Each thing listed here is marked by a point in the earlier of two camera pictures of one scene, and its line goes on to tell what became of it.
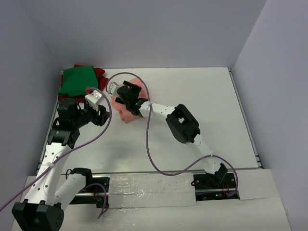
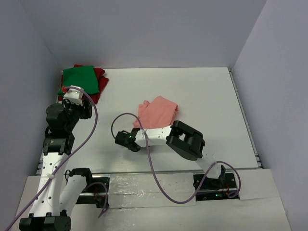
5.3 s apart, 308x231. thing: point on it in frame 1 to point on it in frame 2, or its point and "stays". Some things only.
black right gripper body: x=135 y=89 to x=137 y=150
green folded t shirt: x=75 y=80 stays
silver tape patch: x=128 y=190 stays
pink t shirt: x=125 y=115 to x=159 y=113
